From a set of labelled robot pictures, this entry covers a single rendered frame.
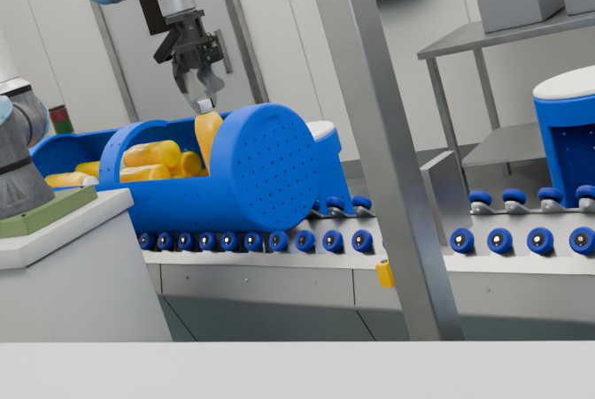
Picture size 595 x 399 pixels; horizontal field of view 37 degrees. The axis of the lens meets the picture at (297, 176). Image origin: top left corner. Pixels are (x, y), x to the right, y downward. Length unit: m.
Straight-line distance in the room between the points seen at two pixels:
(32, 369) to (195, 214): 1.80
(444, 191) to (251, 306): 0.54
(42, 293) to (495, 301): 0.84
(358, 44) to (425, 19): 4.19
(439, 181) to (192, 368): 1.52
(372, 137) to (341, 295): 0.57
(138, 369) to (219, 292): 1.87
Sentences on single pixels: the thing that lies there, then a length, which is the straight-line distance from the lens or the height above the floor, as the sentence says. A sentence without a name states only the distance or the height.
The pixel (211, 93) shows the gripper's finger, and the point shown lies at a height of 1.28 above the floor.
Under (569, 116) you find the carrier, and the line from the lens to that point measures 2.18.
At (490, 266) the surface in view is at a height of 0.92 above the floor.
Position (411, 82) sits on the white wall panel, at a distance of 5.56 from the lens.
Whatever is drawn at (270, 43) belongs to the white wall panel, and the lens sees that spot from 5.97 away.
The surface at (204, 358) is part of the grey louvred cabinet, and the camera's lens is 0.16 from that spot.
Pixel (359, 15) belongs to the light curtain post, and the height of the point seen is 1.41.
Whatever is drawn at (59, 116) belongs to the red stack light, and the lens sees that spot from 3.14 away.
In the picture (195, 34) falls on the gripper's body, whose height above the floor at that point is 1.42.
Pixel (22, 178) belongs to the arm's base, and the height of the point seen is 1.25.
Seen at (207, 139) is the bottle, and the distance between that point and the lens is 1.93.
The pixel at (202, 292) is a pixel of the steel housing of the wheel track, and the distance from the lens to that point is 2.08.
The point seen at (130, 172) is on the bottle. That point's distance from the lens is 2.20.
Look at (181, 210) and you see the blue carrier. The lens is 2.01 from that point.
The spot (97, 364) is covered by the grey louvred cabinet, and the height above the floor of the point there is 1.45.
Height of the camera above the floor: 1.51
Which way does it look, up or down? 13 degrees down
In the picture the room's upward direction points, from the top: 17 degrees counter-clockwise
